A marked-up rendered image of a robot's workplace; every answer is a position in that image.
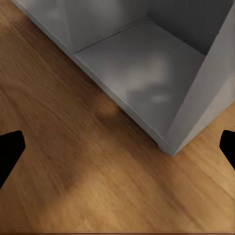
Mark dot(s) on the bookcase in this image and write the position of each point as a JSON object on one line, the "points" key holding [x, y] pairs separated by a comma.
{"points": [[167, 87]]}

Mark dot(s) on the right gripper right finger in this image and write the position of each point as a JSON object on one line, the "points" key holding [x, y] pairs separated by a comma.
{"points": [[227, 146]]}

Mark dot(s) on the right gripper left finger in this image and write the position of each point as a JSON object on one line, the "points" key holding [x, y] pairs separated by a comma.
{"points": [[12, 145]]}

